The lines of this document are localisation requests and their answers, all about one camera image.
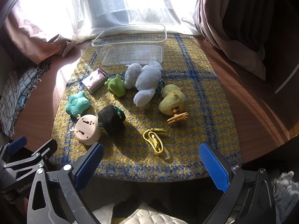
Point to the beige pig toy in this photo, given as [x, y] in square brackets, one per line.
[86, 130]

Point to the white gloves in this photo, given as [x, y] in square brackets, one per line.
[283, 191]

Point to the yellow blue plaid mat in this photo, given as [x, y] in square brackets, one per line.
[130, 149]

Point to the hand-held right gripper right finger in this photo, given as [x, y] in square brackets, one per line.
[213, 169]

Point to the pink tissue pack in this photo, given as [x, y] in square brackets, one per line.
[94, 80]

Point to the striped yellow toy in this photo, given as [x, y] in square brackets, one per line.
[156, 142]

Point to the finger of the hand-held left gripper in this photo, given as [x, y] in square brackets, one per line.
[17, 142]
[48, 148]

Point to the yellow-green plush toy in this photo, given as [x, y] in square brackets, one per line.
[171, 99]

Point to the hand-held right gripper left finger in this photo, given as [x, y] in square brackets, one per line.
[90, 168]

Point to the teal flower plush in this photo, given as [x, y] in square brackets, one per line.
[77, 103]

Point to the pink curtain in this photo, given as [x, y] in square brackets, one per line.
[30, 39]

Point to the checked fringed cloth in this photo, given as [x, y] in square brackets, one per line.
[16, 91]

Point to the white sheer curtain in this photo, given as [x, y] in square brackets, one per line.
[105, 4]

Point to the teal carabiner clip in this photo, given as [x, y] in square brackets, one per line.
[160, 87]

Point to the green frog toy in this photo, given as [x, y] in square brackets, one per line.
[115, 86]

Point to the dark toy with green rings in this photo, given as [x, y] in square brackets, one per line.
[111, 120]

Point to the white plush toy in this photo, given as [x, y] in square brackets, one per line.
[146, 79]

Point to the clear plastic container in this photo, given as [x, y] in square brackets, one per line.
[130, 51]

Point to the white quilted cloth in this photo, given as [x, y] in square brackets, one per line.
[149, 215]

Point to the mauve curtain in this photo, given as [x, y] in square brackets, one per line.
[233, 16]

